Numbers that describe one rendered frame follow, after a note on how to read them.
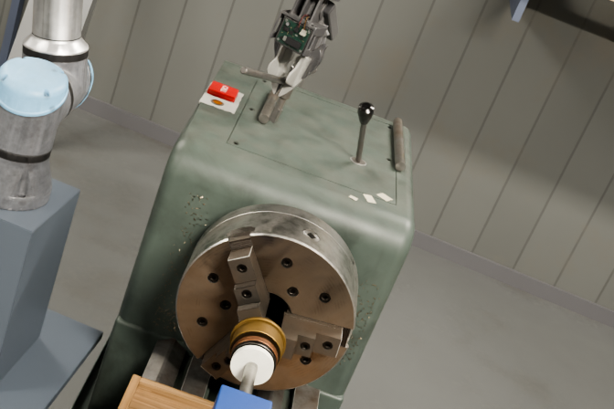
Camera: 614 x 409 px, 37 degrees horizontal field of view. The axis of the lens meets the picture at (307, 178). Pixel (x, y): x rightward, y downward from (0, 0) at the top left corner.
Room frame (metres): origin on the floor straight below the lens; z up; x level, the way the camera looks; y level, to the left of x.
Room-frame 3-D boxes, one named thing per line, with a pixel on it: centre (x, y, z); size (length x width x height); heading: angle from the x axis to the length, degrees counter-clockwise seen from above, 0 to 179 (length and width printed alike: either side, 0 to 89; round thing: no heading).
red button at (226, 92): (1.86, 0.23, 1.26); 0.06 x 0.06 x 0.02; 3
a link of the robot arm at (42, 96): (1.44, 0.49, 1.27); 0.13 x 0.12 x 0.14; 3
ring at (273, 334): (1.28, -0.02, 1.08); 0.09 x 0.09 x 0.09; 3
